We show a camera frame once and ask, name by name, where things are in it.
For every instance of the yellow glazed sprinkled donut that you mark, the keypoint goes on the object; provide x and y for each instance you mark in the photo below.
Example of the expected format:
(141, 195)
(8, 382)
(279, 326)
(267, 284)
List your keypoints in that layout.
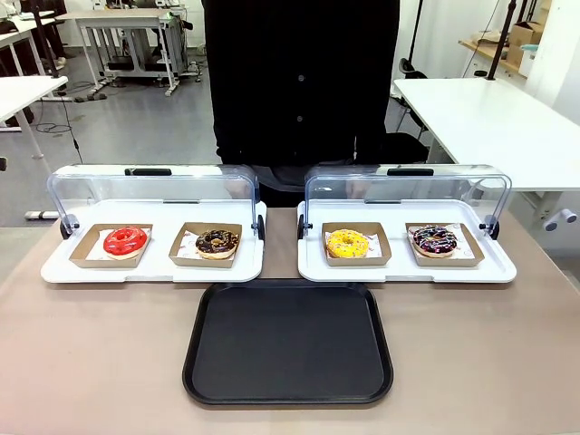
(348, 244)

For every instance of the chocolate donut with nut sprinkles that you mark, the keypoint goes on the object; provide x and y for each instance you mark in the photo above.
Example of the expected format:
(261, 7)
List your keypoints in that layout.
(217, 243)

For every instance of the brown cardboard donut box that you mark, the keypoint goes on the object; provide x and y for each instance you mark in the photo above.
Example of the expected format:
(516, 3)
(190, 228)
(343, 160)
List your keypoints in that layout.
(179, 258)
(471, 254)
(84, 251)
(383, 254)

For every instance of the white display tray base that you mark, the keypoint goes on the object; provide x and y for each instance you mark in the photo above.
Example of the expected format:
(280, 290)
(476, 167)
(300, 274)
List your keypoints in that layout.
(403, 272)
(154, 272)

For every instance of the black plastic serving tray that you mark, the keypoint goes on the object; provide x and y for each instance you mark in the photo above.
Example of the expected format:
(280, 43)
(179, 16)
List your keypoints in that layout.
(287, 344)

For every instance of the dark donut with pink drizzle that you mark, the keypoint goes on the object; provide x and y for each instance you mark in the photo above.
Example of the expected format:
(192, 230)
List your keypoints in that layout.
(434, 241)

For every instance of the red glazed donut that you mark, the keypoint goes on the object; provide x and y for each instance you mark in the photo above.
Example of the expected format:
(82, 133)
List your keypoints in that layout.
(125, 243)

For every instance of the clear hinged display lid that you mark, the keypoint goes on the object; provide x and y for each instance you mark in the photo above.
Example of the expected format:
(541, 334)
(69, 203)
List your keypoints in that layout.
(408, 181)
(149, 181)

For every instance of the person in black shirt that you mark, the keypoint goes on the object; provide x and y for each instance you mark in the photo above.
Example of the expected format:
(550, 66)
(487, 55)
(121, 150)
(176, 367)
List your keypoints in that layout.
(299, 81)

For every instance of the large white table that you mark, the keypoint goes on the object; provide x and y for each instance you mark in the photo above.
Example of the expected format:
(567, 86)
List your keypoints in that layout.
(489, 127)

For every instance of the grey height-adjustable desk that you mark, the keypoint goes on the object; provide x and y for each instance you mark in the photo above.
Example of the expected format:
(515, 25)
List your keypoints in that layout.
(131, 27)

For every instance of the wooden shelf board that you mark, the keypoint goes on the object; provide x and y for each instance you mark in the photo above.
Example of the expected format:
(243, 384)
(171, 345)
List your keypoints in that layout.
(491, 53)

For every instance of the black stand pole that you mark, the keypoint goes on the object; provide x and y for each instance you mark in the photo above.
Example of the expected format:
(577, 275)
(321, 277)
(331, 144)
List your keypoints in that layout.
(502, 38)
(45, 38)

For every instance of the small white desk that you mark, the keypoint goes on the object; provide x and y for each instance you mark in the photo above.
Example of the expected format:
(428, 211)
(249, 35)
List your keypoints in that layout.
(22, 95)

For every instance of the white desk with dark items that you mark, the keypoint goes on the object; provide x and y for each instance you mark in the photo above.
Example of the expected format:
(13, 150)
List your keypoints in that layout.
(20, 31)

